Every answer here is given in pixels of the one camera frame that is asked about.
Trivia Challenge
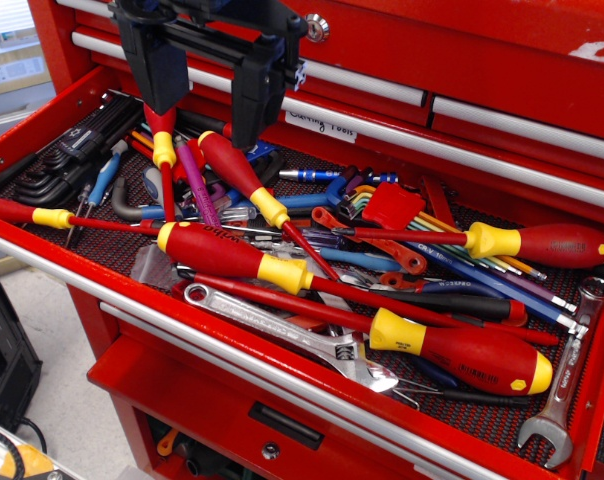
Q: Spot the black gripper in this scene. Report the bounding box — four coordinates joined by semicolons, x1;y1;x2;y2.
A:
108;1;307;149

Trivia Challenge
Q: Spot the thin red yellow screwdriver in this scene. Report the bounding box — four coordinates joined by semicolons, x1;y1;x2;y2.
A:
0;198;160;236

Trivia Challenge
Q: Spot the medium red yellow screwdriver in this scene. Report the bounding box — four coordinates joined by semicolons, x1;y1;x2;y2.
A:
198;131;339;281

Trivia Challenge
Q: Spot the upright red yellow screwdriver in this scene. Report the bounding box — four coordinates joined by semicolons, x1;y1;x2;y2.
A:
144;104;176;222

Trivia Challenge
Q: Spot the silver cabinet lock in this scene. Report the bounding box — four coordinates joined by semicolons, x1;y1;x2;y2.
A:
305;13;330;43

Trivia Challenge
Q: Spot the white cutting tools label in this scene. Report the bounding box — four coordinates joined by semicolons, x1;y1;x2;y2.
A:
285;111;358;144

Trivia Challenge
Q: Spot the blue precision screwdriver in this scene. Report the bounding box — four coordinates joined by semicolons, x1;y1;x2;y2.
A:
84;139;128;218

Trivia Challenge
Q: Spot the magenta pen tool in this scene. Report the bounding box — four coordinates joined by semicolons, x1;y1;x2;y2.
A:
175;136;221;227

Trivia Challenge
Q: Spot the blue metal bit driver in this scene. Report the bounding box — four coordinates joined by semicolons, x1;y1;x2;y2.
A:
278;169;399;185

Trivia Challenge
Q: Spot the large black hex key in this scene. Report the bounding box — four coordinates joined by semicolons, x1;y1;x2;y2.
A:
111;176;143;223

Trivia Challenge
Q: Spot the large central red screwdriver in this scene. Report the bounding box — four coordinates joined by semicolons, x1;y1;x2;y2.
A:
157;222;537;355

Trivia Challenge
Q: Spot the black hex key set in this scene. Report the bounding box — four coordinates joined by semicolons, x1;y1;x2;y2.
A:
14;94;143;208

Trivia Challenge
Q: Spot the rainbow hex key set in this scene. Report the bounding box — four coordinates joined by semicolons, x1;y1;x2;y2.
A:
340;183;547;281

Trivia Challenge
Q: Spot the red flat stamped wrench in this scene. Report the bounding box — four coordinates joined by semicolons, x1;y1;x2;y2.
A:
311;206;428;275

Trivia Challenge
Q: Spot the red tool chest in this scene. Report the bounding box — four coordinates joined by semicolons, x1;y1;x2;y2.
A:
0;1;604;479

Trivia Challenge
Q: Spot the chrome adjustable wrench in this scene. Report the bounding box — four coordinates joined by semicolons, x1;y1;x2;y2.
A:
183;283;399;393

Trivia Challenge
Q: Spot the blue long hex key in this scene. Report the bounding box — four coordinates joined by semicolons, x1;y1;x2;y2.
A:
403;241;588;339

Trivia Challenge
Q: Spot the black box on floor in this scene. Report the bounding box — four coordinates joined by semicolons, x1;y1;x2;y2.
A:
0;282;42;432

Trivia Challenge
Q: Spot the black red slim screwdriver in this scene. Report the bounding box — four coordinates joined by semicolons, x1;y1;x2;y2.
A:
377;290;529;327

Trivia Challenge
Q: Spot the right red yellow screwdriver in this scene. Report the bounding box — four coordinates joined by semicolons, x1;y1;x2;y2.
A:
331;222;604;268

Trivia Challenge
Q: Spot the large front red screwdriver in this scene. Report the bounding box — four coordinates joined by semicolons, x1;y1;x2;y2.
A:
194;273;554;396

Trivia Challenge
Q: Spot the chrome combination wrench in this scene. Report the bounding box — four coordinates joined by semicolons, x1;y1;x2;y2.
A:
517;277;604;470

